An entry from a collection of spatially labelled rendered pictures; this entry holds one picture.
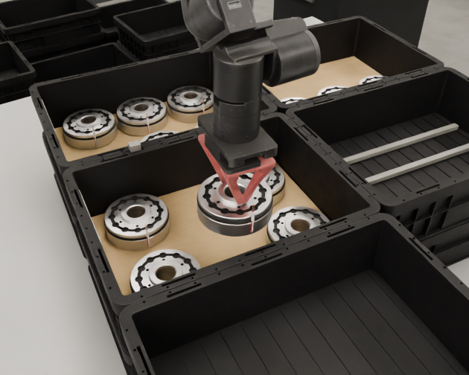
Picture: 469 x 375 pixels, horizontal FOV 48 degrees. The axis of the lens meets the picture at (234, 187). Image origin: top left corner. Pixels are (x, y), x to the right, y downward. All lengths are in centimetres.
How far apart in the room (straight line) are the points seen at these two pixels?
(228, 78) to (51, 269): 58
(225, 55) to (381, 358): 43
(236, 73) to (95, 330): 52
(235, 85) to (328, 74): 75
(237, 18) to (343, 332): 43
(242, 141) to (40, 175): 71
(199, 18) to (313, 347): 44
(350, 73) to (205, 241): 65
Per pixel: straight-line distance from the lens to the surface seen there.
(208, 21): 60
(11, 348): 96
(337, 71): 135
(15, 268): 107
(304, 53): 64
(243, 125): 62
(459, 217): 96
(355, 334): 76
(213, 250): 84
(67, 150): 109
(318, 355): 74
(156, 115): 110
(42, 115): 102
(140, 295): 67
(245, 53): 60
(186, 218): 90
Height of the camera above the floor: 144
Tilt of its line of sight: 40 degrees down
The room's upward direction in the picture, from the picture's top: straight up
